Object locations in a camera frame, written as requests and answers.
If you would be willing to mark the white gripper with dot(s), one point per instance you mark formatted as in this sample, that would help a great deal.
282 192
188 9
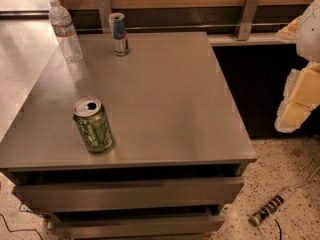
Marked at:
310 30

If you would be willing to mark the green soda can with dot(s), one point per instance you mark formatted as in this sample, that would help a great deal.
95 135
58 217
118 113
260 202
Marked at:
93 125

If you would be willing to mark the blue silver redbull can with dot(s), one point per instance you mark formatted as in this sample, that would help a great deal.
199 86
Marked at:
119 33

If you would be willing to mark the upper grey drawer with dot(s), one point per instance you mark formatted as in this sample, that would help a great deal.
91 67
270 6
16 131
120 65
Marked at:
76 197

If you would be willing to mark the grey drawer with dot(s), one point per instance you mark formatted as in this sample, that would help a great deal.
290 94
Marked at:
76 197
138 227

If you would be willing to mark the grey drawer cabinet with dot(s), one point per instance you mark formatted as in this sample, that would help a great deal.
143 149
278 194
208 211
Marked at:
171 115

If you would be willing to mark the lower grey drawer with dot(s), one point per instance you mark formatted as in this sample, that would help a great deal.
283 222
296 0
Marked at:
138 227

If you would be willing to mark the clear plastic water bottle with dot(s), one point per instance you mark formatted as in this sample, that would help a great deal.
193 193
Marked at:
62 24

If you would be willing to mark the right metal wall bracket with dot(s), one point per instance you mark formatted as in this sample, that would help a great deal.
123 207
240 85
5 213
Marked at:
243 29

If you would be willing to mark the metal wall bracket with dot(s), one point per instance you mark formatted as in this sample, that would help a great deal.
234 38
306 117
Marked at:
105 9
243 29

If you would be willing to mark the left metal wall bracket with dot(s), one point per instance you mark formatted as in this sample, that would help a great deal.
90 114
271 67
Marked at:
105 9

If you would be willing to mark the horizontal metal rail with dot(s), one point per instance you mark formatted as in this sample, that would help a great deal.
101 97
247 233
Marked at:
220 29

